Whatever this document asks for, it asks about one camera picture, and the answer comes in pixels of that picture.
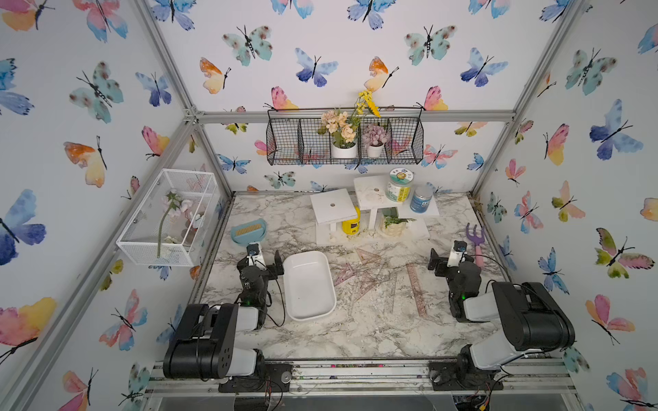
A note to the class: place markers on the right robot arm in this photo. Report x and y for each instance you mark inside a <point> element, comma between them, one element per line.
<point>531,322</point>

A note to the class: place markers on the shell planter with greenery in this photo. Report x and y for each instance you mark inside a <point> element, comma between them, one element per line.
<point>392,225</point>

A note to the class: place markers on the yellow artificial flower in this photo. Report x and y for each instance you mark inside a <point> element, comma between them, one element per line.
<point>365,104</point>

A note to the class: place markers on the white wire cage shelf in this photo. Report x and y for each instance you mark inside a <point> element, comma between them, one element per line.
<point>169,225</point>

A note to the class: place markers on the clear triangle ruler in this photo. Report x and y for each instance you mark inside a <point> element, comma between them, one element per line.
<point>377,278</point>

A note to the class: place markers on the green lid jar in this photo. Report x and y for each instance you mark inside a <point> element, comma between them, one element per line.
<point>399,184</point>

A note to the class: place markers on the pink triangle ruler small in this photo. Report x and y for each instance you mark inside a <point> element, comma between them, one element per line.
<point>346,273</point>

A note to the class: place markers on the purple pink garden fork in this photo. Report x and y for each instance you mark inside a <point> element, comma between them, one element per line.
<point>477,238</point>

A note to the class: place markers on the teal dustpan brush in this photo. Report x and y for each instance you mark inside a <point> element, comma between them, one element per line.
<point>249,233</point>

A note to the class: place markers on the purple flower pot plant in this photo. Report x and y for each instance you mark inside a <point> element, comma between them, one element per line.
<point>375,138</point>

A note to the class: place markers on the beige flower pot plant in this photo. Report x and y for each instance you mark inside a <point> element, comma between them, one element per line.
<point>342,128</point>

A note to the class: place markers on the white tiered display stand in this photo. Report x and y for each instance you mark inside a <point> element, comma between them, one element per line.
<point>334,207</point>

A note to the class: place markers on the blue lid jar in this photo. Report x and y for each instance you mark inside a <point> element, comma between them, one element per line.
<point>423,195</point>

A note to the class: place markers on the black wire wall basket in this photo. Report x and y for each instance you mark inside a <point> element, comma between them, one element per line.
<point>292,139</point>

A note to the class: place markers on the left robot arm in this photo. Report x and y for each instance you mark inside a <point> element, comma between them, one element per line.
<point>204,344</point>

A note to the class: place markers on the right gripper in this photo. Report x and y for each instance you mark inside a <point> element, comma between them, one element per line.
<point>447,267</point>

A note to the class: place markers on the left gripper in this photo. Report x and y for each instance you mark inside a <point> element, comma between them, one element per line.
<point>263,267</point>

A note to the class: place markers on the pink triangle ruler large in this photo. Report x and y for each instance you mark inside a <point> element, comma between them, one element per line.
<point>367,257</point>

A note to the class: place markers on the pink straight ruler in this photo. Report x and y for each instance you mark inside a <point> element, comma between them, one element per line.
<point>417,291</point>

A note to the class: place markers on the pink artificial flower stem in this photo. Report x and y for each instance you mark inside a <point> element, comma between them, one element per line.
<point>174,206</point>

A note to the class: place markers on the white plastic storage box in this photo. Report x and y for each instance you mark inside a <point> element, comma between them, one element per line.
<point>308,286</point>

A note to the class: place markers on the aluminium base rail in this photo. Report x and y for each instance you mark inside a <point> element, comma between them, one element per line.
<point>360,377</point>

